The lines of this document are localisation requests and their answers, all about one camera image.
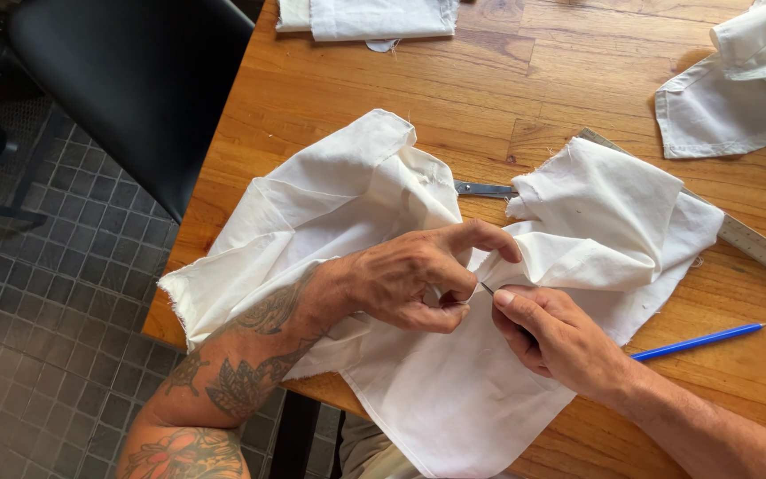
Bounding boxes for khaki trousers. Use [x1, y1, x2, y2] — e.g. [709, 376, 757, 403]
[338, 411, 427, 479]

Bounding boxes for hemmed white cloth piece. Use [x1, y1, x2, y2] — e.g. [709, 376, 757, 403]
[654, 52, 766, 161]

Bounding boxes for black chair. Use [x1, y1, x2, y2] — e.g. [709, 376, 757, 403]
[7, 0, 256, 225]

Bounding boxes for folded white cloth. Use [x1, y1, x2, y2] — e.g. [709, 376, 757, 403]
[274, 0, 461, 53]

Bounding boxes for black table leg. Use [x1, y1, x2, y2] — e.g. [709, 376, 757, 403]
[269, 391, 323, 479]

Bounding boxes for crumpled white cloth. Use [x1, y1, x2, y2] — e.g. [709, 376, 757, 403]
[709, 0, 766, 98]

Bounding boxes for long metal ruler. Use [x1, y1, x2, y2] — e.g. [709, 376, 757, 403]
[576, 126, 766, 295]

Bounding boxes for black seam ripper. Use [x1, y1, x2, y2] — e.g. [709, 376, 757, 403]
[479, 281, 540, 347]

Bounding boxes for person's right hand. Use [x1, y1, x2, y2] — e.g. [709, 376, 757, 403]
[491, 285, 633, 401]

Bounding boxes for large cream cloth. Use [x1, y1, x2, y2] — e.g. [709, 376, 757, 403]
[158, 108, 727, 479]

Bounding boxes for metal scissors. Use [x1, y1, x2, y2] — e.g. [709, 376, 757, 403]
[453, 179, 521, 200]

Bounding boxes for blue pen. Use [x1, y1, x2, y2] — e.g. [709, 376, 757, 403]
[629, 322, 766, 363]

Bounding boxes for person's left hand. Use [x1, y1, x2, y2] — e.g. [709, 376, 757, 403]
[318, 220, 524, 335]

